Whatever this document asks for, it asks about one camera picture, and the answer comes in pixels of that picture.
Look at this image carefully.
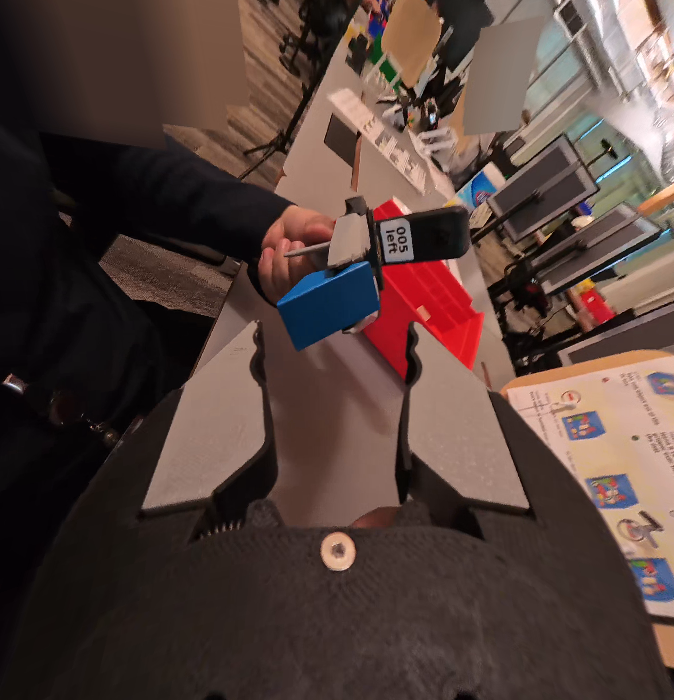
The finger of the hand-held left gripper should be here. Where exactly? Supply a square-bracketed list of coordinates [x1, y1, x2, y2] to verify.
[341, 309, 381, 335]
[327, 212, 374, 270]

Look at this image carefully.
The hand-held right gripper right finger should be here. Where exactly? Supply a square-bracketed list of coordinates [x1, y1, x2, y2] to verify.
[396, 323, 530, 512]

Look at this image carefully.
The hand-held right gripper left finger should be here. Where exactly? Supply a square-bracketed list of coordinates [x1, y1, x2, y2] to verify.
[141, 320, 278, 518]

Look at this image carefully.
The blue block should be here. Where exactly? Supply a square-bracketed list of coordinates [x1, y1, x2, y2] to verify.
[277, 261, 381, 351]

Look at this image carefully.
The person's left forearm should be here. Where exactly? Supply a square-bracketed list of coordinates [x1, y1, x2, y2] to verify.
[96, 131, 296, 304]

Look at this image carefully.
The person's left hand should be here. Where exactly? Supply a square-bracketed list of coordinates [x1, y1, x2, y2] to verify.
[257, 205, 338, 304]

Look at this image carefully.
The red plastic bin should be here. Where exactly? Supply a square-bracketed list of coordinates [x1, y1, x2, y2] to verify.
[361, 199, 485, 382]

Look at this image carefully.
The blue white wipes container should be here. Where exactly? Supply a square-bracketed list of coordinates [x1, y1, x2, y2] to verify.
[454, 164, 506, 211]

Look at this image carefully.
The white paper strip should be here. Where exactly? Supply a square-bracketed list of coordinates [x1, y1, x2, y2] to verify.
[327, 87, 428, 195]

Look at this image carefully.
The black tablet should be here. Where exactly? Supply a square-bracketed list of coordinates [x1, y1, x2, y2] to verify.
[323, 112, 362, 167]

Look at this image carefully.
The grey screen on stand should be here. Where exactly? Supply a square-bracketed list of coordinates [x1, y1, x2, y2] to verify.
[486, 133, 600, 244]
[556, 298, 674, 367]
[525, 202, 674, 296]

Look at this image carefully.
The black tripod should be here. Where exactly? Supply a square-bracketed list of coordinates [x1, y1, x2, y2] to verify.
[238, 82, 321, 181]

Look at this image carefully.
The printed instruction sheet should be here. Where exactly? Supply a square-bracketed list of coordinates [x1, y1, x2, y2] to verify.
[506, 353, 674, 620]

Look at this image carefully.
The red box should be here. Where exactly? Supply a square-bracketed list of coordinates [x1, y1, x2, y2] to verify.
[580, 284, 616, 323]

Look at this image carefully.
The person's dark clothing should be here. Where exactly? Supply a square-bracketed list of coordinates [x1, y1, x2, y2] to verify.
[0, 123, 245, 602]

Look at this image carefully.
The black office chair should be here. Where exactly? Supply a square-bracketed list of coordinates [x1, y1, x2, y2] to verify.
[279, 0, 359, 77]

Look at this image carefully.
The key ring on belt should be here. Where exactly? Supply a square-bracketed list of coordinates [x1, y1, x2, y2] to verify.
[2, 373, 121, 446]

